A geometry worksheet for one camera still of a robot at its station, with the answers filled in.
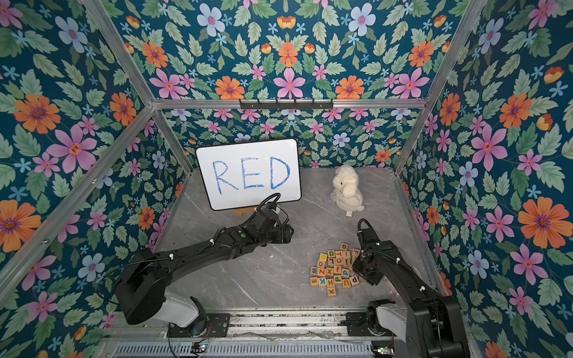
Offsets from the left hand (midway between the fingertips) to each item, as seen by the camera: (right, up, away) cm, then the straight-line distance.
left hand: (290, 230), depth 84 cm
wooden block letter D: (+16, -10, +4) cm, 20 cm away
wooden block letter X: (+15, -16, 0) cm, 22 cm away
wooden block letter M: (+9, -16, -1) cm, 18 cm away
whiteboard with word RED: (-21, +22, +9) cm, 31 cm away
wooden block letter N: (+12, -16, 0) cm, 20 cm away
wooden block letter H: (+15, -18, -4) cm, 24 cm away
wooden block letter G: (+22, -8, +5) cm, 24 cm away
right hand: (+28, -16, 0) cm, 32 cm away
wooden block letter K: (+15, -21, -6) cm, 26 cm away
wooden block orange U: (+21, -19, -4) cm, 28 cm away
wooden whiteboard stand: (-23, +6, +15) cm, 28 cm away
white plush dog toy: (+23, +15, +5) cm, 27 cm away
